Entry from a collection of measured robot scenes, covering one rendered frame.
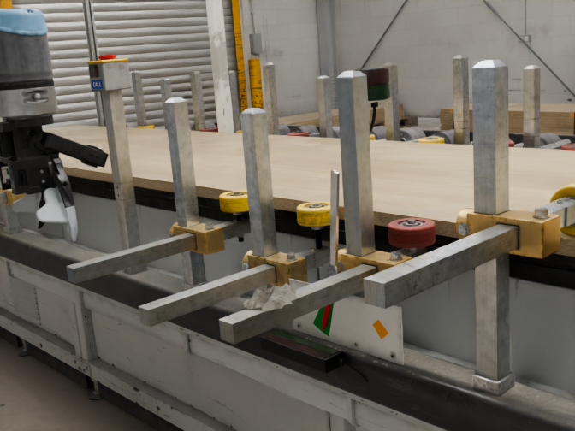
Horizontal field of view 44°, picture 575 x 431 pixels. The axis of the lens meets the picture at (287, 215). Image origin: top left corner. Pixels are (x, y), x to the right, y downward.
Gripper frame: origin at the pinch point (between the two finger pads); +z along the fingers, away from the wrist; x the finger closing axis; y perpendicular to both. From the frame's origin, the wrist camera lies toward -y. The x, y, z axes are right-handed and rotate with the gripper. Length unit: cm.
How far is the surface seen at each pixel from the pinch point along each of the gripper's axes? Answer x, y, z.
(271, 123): -117, -136, 2
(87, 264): -10.9, -8.3, 9.4
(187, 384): -64, -56, 70
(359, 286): 37, -33, 10
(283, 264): 14.7, -35.3, 11.2
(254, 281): 12.6, -29.9, 13.5
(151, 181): -57, -48, 5
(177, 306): 13.9, -12.9, 13.1
